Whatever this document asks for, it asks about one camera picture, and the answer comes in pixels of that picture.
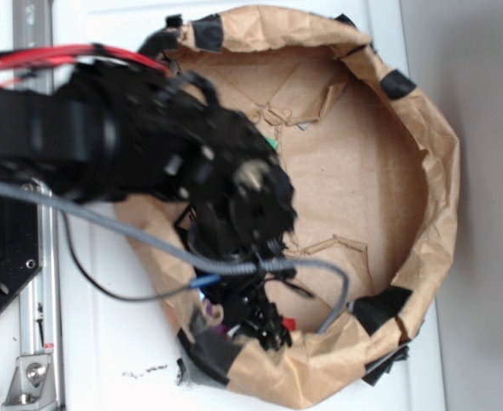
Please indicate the aluminium extrusion rail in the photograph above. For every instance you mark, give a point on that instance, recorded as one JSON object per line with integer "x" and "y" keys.
{"x": 39, "y": 301}

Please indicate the metal corner bracket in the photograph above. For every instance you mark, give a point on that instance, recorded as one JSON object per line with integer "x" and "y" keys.
{"x": 32, "y": 386}

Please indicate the red paper ball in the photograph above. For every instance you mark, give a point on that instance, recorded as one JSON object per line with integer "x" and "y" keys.
{"x": 289, "y": 323}

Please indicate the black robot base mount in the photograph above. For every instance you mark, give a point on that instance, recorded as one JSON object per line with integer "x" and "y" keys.
{"x": 19, "y": 248}

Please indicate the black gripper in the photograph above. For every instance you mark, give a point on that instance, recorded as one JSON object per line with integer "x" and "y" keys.
{"x": 239, "y": 203}

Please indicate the green rectangular block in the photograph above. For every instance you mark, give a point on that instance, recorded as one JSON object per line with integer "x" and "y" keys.
{"x": 273, "y": 143}

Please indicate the brown paper bag tray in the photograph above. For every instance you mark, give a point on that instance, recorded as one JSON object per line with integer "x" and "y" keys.
{"x": 375, "y": 168}

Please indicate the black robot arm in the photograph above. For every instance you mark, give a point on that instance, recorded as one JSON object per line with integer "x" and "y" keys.
{"x": 115, "y": 130}

